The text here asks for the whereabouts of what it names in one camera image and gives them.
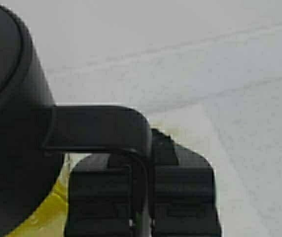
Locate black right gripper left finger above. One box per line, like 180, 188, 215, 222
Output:
64, 154, 134, 237

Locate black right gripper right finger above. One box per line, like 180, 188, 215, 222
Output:
152, 128, 222, 237

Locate glass oil pitcher black lid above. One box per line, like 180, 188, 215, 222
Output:
0, 5, 152, 237

